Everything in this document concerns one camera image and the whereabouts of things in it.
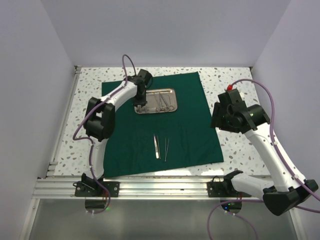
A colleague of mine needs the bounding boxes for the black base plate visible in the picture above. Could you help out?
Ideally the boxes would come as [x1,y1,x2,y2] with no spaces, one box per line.
[72,181,120,198]
[206,176,242,198]

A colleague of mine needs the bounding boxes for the green surgical cloth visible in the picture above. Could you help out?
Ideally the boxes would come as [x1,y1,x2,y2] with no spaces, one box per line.
[103,72,224,178]

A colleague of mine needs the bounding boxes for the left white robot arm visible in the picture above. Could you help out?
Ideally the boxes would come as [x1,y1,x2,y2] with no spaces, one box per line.
[81,69,153,197]

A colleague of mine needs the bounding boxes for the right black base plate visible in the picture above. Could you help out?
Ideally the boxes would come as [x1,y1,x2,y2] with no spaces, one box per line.
[206,176,242,198]

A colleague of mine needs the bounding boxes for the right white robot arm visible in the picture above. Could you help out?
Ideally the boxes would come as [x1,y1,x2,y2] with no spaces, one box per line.
[207,89,319,216]

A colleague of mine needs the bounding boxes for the purple cable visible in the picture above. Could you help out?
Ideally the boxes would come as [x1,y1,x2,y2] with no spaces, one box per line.
[72,54,137,215]
[206,79,320,240]

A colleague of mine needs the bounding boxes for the steel surgical scissors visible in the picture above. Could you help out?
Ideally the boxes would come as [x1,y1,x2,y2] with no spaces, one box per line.
[162,94,175,111]

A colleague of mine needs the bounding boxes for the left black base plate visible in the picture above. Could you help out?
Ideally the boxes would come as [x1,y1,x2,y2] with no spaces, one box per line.
[72,181,120,198]

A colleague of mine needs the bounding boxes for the steel fine-point tweezers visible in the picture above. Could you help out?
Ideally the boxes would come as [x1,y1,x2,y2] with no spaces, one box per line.
[164,138,170,162]

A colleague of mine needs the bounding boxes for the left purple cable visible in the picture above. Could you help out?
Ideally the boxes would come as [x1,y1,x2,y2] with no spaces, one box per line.
[72,54,137,215]

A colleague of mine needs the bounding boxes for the aluminium mounting rail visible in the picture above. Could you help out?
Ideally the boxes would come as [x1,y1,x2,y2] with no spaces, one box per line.
[31,175,214,201]

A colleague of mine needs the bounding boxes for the steel blunt tweezers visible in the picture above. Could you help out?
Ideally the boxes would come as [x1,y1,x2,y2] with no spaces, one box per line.
[153,134,160,159]

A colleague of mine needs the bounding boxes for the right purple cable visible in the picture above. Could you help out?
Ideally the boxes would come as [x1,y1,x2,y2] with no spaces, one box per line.
[206,79,320,240]

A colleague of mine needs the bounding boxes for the steel instrument tray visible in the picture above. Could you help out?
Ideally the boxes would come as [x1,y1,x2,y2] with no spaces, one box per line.
[134,88,178,115]

